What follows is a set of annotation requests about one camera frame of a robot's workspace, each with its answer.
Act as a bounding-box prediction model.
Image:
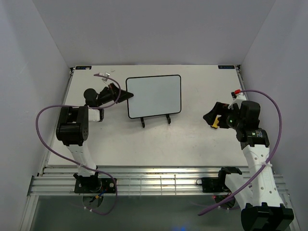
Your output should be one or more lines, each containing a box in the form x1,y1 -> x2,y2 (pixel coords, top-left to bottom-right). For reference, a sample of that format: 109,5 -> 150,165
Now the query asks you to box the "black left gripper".
97,83 -> 134,107

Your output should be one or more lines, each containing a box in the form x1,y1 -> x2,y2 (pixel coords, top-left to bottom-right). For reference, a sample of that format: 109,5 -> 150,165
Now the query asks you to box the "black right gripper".
203,102 -> 244,130

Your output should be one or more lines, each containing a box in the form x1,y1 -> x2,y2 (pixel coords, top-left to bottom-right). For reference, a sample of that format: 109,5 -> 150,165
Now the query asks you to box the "yellow bone-shaped eraser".
211,115 -> 220,129

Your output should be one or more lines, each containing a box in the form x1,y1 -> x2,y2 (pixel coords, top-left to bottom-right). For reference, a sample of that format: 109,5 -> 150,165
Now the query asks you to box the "small black-framed whiteboard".
126,75 -> 182,119

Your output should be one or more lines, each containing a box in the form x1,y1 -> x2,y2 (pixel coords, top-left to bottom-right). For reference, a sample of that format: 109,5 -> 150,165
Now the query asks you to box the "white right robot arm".
203,101 -> 294,231

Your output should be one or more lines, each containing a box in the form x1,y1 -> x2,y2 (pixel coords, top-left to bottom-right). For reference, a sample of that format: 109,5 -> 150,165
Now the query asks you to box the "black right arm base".
196,177 -> 230,193

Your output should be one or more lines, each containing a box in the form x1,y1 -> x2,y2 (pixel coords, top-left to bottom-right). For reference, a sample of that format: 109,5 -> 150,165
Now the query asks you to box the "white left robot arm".
56,83 -> 134,193

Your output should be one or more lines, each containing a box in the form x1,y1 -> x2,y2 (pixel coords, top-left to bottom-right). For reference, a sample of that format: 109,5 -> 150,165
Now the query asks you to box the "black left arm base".
73,173 -> 116,194

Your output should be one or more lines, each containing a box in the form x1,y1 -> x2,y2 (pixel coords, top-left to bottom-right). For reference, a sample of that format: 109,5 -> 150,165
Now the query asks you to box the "blue label top right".
218,65 -> 235,69

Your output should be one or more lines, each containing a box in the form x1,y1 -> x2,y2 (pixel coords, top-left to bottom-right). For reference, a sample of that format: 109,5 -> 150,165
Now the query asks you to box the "blue label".
218,65 -> 235,69
75,66 -> 92,70

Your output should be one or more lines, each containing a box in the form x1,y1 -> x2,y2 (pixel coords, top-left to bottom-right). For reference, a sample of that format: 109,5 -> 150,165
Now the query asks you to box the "blue label top left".
75,66 -> 92,70

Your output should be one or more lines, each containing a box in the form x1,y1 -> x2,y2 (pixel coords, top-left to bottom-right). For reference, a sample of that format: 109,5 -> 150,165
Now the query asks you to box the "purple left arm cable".
35,72 -> 121,215

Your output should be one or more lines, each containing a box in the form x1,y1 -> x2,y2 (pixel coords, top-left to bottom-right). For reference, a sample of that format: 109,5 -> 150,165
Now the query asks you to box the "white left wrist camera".
102,72 -> 110,83

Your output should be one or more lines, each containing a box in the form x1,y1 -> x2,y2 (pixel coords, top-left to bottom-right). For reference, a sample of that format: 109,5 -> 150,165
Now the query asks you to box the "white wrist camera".
228,90 -> 247,109
102,72 -> 110,83

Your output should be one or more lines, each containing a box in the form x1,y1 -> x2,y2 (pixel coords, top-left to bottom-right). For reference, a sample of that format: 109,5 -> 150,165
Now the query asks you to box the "black wire whiteboard stand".
140,114 -> 171,128

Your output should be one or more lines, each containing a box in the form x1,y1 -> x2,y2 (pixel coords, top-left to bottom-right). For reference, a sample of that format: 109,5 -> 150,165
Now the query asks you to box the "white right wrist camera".
228,90 -> 247,109

